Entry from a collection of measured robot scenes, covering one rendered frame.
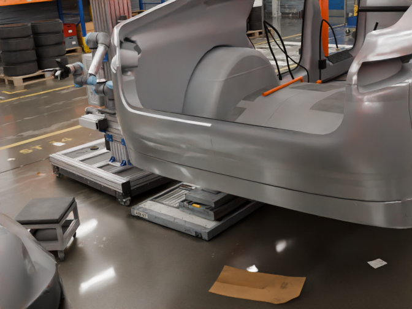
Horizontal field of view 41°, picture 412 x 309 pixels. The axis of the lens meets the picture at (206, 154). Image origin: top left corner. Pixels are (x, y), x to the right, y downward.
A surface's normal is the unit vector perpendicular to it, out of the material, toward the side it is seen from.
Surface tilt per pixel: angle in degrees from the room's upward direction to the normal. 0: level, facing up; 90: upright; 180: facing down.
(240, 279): 1
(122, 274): 0
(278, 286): 3
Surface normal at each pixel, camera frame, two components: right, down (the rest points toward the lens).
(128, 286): -0.07, -0.94
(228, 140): -0.62, 0.43
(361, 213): -0.42, 0.49
